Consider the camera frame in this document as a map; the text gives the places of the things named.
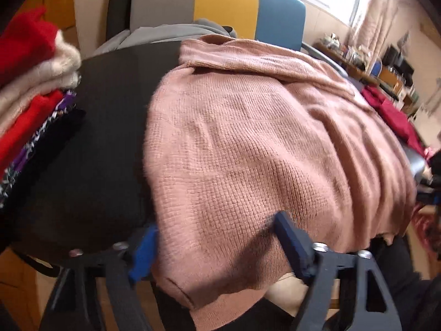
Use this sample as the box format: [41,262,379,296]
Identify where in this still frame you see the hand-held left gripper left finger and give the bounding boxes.
[39,224,159,331]

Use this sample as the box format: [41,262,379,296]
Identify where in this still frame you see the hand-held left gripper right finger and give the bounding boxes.
[274,211,402,331]

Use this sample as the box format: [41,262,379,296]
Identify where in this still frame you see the pink knitted sweater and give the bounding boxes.
[141,34,418,327]

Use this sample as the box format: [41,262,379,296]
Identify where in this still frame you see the stack of folded clothes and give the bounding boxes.
[0,89,77,209]

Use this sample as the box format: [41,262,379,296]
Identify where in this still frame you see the dark red garment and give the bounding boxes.
[360,86,428,159]

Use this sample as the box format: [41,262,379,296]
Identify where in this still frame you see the person's black pants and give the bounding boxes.
[152,234,441,331]

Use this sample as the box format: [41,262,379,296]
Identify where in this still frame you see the black monitor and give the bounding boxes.
[383,43,416,87]

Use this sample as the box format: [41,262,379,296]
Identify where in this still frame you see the cluttered wooden desk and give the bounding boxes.
[314,33,419,111]

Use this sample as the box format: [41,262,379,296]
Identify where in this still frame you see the black folded garment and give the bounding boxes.
[7,108,87,214]

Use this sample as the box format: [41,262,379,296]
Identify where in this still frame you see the red folded garment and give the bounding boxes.
[0,90,65,180]

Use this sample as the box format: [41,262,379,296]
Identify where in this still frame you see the pale patterned curtain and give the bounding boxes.
[349,0,400,56]

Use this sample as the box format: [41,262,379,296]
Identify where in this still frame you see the cream fluffy folded sweater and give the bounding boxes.
[0,30,82,135]

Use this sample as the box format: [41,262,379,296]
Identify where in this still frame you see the grey hooded garment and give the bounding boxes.
[92,19,238,56]

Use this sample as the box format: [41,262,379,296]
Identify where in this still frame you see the bright red folded sweater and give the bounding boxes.
[0,6,62,87]

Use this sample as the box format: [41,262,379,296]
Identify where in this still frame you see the black rolled mat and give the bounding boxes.
[105,0,138,42]

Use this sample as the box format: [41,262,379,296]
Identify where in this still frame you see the grey yellow blue chair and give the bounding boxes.
[130,0,348,76]

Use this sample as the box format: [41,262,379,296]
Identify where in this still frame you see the orange wooden cabinet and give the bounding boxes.
[24,0,78,42]

